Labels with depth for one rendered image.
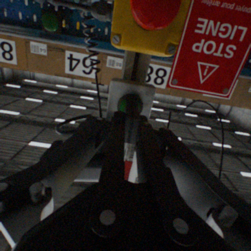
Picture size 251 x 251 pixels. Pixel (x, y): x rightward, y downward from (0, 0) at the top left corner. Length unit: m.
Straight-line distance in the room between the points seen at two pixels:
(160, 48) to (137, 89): 0.07
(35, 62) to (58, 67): 0.12
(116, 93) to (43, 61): 0.76
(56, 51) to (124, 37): 0.76
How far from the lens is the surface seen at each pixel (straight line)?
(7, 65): 1.06
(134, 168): 0.32
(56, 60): 0.92
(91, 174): 0.26
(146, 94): 0.23
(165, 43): 0.18
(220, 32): 0.26
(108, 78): 0.86
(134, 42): 0.17
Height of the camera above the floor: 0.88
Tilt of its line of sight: 25 degrees up
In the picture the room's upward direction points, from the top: 170 degrees counter-clockwise
